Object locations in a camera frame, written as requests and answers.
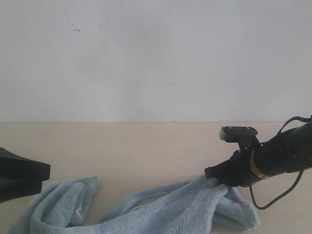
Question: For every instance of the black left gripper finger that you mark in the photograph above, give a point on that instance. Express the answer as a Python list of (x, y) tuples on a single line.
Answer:
[(15, 167), (12, 189)]

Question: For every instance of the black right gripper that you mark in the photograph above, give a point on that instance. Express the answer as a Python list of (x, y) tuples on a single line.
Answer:
[(235, 172)]

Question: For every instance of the light blue terry towel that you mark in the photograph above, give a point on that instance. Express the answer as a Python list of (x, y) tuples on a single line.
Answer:
[(188, 207)]

